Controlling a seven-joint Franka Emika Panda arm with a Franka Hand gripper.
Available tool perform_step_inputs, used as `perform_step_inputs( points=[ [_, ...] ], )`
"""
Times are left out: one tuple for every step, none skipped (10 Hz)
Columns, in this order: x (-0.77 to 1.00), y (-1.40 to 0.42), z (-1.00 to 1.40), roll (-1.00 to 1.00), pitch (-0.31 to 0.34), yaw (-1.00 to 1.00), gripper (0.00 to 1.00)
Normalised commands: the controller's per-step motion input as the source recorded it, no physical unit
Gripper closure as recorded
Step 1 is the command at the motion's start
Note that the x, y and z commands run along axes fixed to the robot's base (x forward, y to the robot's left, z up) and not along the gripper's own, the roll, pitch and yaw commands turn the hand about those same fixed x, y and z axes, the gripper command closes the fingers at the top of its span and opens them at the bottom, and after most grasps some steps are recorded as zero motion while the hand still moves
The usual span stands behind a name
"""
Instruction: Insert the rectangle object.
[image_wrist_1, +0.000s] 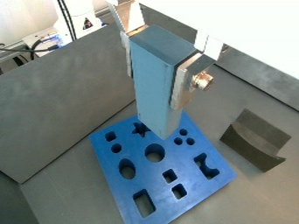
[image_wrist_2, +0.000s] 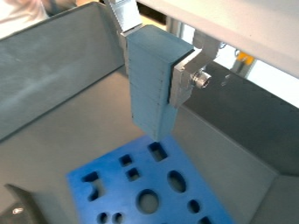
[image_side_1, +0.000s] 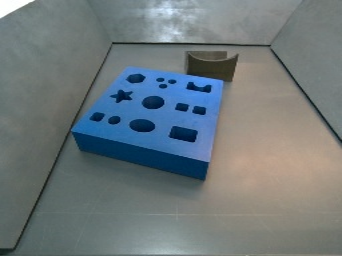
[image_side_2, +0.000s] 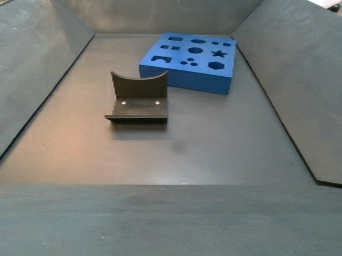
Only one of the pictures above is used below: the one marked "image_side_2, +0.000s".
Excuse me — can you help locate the black curved-back stand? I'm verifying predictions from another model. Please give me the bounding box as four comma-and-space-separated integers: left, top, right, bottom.
105, 72, 168, 122

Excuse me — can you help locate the blue foam shape-sorter block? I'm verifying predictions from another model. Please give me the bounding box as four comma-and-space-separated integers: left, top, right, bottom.
138, 33, 236, 95

